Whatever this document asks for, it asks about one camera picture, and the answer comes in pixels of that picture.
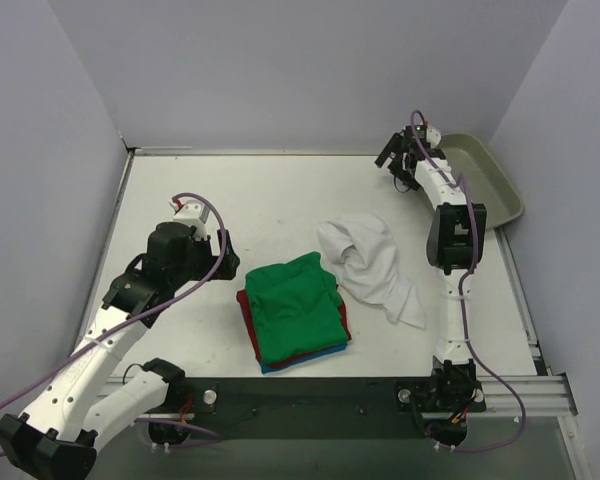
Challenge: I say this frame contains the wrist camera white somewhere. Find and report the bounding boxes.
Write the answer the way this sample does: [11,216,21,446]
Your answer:
[425,124,442,149]
[169,197,210,240]

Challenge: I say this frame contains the purple cable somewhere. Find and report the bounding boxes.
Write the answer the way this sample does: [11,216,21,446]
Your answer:
[409,109,529,454]
[0,192,231,459]

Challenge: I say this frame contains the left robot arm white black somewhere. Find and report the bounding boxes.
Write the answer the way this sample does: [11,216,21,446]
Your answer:
[0,221,240,479]

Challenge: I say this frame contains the green t shirt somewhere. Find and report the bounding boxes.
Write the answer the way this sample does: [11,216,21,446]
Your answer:
[245,251,350,365]

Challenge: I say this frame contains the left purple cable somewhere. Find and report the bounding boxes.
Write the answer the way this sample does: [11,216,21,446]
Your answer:
[0,192,231,459]

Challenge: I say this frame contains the red t shirt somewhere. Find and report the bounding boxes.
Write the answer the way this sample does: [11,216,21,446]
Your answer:
[236,290,352,366]

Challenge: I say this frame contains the aluminium rail profile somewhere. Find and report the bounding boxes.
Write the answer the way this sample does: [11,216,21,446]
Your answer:
[97,372,579,419]

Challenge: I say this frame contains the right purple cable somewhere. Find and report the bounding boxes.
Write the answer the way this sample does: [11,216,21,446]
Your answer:
[409,109,529,454]

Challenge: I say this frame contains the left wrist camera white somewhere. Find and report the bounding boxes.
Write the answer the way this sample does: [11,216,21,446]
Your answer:
[169,197,210,240]

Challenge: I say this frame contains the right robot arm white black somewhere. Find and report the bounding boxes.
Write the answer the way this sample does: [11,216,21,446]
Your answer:
[375,123,487,423]

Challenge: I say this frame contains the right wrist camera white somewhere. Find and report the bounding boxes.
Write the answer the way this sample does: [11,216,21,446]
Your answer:
[425,124,442,149]

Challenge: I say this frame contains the blue t shirt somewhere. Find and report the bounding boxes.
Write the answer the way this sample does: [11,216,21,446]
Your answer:
[260,343,347,374]

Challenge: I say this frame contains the grey plastic tray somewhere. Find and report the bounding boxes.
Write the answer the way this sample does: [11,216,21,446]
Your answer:
[439,133,524,230]

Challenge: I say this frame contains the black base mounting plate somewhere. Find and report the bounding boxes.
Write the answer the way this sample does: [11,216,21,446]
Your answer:
[152,377,486,440]

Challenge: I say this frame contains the white t shirt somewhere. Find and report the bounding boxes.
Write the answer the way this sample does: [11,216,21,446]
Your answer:
[316,213,427,330]

